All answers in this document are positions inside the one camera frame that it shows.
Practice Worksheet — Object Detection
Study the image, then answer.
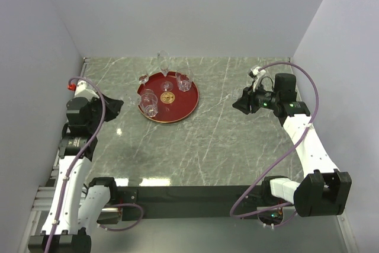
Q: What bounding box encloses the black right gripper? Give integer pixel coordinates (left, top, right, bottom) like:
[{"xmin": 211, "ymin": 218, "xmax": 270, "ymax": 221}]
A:
[{"xmin": 232, "ymin": 80, "xmax": 280, "ymax": 115}]

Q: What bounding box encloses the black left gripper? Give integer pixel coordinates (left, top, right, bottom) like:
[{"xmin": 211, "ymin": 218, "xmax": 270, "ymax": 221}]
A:
[{"xmin": 87, "ymin": 91, "xmax": 123, "ymax": 132}]

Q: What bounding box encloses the clear faceted tumbler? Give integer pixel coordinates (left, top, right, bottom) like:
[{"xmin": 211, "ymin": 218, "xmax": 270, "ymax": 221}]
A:
[
  {"xmin": 175, "ymin": 70, "xmax": 194, "ymax": 92},
  {"xmin": 139, "ymin": 89, "xmax": 158, "ymax": 117}
]

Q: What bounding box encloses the clear stemmed wine glass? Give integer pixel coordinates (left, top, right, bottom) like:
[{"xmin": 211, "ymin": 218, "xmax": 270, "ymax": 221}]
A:
[{"xmin": 138, "ymin": 72, "xmax": 149, "ymax": 85}]

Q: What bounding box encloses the tall clear champagne flute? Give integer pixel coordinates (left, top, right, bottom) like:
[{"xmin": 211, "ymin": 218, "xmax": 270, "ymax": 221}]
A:
[{"xmin": 157, "ymin": 50, "xmax": 173, "ymax": 91}]

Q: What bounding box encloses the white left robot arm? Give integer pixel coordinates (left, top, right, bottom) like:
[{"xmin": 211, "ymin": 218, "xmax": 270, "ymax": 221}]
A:
[{"xmin": 28, "ymin": 95, "xmax": 124, "ymax": 252}]

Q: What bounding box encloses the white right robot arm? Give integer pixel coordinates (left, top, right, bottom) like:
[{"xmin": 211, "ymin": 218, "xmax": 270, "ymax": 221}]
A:
[{"xmin": 233, "ymin": 69, "xmax": 352, "ymax": 217}]

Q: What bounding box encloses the red round lacquer tray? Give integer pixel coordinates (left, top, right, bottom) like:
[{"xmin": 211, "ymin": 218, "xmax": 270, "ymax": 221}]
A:
[{"xmin": 137, "ymin": 71, "xmax": 200, "ymax": 123}]

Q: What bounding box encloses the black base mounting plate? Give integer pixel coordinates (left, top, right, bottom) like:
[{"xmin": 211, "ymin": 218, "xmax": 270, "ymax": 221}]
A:
[{"xmin": 117, "ymin": 185, "xmax": 248, "ymax": 219}]

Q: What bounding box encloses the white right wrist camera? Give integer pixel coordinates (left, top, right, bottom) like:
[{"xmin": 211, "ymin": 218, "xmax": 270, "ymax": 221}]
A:
[{"xmin": 248, "ymin": 66, "xmax": 266, "ymax": 90}]

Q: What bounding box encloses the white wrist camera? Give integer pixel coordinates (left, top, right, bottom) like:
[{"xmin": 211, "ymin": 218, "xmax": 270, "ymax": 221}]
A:
[
  {"xmin": 68, "ymin": 80, "xmax": 99, "ymax": 101},
  {"xmin": 248, "ymin": 66, "xmax": 266, "ymax": 90}
]

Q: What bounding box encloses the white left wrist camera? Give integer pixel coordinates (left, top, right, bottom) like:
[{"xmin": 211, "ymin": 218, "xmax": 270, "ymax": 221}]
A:
[{"xmin": 68, "ymin": 80, "xmax": 99, "ymax": 101}]

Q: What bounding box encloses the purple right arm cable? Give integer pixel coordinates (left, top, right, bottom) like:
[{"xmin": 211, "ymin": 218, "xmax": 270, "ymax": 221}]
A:
[{"xmin": 230, "ymin": 62, "xmax": 320, "ymax": 229}]

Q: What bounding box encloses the aluminium extrusion rail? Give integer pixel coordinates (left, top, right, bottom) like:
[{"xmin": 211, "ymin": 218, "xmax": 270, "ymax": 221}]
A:
[{"xmin": 31, "ymin": 184, "xmax": 89, "ymax": 212}]

